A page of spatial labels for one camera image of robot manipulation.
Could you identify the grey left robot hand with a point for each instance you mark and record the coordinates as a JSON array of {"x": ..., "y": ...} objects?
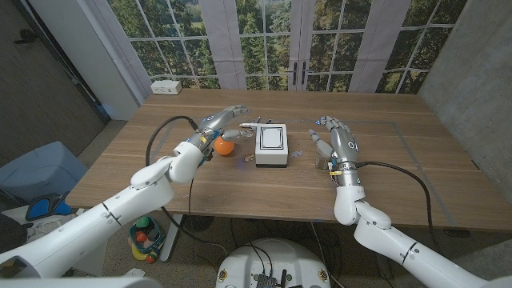
[{"x": 214, "y": 122}]

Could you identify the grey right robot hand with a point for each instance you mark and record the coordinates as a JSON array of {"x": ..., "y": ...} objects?
[{"x": 344, "y": 148}]

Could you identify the white blue puzzle piece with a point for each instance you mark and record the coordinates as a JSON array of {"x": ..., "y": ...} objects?
[{"x": 296, "y": 153}]

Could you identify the orange brown puzzle piece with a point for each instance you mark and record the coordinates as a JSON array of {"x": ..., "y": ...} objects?
[{"x": 249, "y": 157}]

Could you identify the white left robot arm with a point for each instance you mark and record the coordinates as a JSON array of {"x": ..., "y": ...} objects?
[{"x": 120, "y": 208}]

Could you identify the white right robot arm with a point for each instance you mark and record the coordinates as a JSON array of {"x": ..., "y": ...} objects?
[{"x": 384, "y": 236}]

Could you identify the glass salt shaker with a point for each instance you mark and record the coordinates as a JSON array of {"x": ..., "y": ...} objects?
[{"x": 320, "y": 162}]

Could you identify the orange fruit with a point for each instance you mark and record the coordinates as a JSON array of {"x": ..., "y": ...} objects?
[{"x": 225, "y": 149}]

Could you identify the white toy airplane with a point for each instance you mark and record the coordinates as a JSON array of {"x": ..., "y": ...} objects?
[{"x": 249, "y": 125}]

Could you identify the white power strip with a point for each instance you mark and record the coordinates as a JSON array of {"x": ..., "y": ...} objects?
[{"x": 166, "y": 86}]

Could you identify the printed window backdrop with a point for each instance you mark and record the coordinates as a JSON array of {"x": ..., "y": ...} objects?
[{"x": 260, "y": 40}]

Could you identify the black round fan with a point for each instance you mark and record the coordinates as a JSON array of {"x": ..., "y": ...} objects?
[{"x": 198, "y": 223}]

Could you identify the white table leg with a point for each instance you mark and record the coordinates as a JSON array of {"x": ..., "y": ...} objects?
[{"x": 173, "y": 236}]

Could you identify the green toy ball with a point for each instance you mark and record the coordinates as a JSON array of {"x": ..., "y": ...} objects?
[{"x": 142, "y": 222}]

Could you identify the white robot torso base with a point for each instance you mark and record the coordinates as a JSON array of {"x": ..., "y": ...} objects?
[{"x": 276, "y": 260}]

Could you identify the blue toy basket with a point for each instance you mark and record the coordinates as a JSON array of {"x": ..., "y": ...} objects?
[{"x": 157, "y": 244}]

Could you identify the red toy ball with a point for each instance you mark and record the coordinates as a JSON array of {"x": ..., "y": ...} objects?
[{"x": 141, "y": 237}]

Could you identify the small orange toy ball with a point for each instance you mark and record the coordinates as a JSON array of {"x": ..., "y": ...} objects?
[{"x": 150, "y": 258}]

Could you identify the yellow toy banana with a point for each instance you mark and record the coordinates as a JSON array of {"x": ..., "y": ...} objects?
[{"x": 138, "y": 253}]

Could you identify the white paper sheet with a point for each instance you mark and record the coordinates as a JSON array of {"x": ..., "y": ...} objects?
[{"x": 134, "y": 273}]

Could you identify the grey blue storage bin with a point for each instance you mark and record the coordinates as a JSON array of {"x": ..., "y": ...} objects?
[{"x": 40, "y": 172}]

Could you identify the white grey sneaker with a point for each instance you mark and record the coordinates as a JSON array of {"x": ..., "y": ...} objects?
[{"x": 48, "y": 226}]

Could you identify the white box with black frame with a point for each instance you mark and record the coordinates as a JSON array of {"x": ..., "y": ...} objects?
[{"x": 272, "y": 140}]

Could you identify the black table bracket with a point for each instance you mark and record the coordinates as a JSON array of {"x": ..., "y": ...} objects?
[{"x": 458, "y": 233}]

